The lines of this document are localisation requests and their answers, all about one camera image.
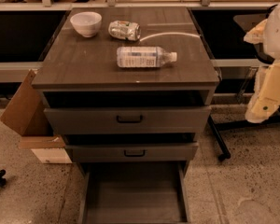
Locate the dark wooden drawer cabinet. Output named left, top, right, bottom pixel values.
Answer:
left=31, top=6, right=221, bottom=224

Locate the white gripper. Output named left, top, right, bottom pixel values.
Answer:
left=244, top=20, right=280, bottom=123

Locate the crushed silver soda can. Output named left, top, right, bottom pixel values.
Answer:
left=108, top=21, right=141, bottom=41

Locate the grey bottom drawer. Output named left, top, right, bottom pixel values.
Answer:
left=78, top=161, right=190, bottom=224

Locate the clear plastic water bottle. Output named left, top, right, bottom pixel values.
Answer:
left=117, top=47, right=177, bottom=68

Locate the grey top drawer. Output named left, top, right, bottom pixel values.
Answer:
left=44, top=106, right=210, bottom=134

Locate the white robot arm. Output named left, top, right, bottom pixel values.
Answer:
left=244, top=3, right=280, bottom=123

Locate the grey middle drawer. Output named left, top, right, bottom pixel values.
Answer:
left=65, top=143, right=198, bottom=162

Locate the white ceramic bowl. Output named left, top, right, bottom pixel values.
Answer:
left=70, top=11, right=102, bottom=37

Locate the grey drawer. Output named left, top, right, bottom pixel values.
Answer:
left=65, top=143, right=198, bottom=162
left=78, top=161, right=190, bottom=224
left=44, top=106, right=210, bottom=134

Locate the brown cardboard box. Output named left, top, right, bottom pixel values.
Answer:
left=0, top=70, right=72, bottom=164

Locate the black top drawer handle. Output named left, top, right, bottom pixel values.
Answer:
left=116, top=115, right=143, bottom=123

